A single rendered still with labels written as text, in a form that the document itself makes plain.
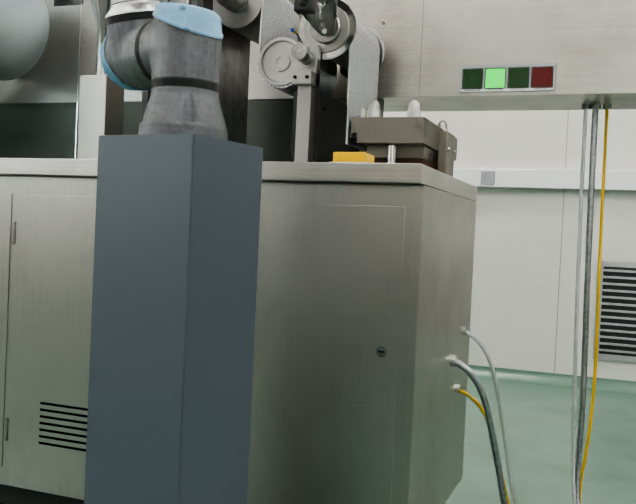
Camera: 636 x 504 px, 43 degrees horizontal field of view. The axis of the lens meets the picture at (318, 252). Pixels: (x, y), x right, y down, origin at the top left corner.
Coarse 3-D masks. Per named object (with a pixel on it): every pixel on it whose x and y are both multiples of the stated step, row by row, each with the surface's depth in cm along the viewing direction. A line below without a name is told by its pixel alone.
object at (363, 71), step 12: (360, 36) 199; (360, 48) 200; (372, 48) 209; (360, 60) 200; (372, 60) 210; (348, 72) 193; (360, 72) 201; (372, 72) 210; (348, 84) 193; (360, 84) 201; (372, 84) 211; (348, 96) 193; (360, 96) 202; (372, 96) 211; (360, 108) 202
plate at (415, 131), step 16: (368, 128) 188; (384, 128) 186; (400, 128) 185; (416, 128) 184; (432, 128) 191; (368, 144) 191; (384, 144) 189; (400, 144) 188; (416, 144) 186; (432, 144) 192
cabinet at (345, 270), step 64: (0, 192) 197; (64, 192) 190; (320, 192) 168; (384, 192) 163; (0, 256) 197; (64, 256) 190; (320, 256) 168; (384, 256) 163; (448, 256) 187; (0, 320) 197; (64, 320) 190; (256, 320) 173; (320, 320) 168; (384, 320) 163; (448, 320) 191; (0, 384) 197; (64, 384) 190; (256, 384) 173; (320, 384) 168; (384, 384) 163; (448, 384) 195; (0, 448) 197; (64, 448) 191; (256, 448) 173; (320, 448) 168; (384, 448) 163; (448, 448) 199
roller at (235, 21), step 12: (216, 0) 206; (252, 0) 203; (216, 12) 206; (228, 12) 205; (240, 12) 204; (252, 12) 203; (228, 24) 205; (240, 24) 204; (252, 24) 204; (252, 36) 212
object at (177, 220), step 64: (128, 192) 131; (192, 192) 125; (256, 192) 141; (128, 256) 131; (192, 256) 126; (256, 256) 142; (128, 320) 131; (192, 320) 127; (128, 384) 131; (192, 384) 127; (128, 448) 131; (192, 448) 128
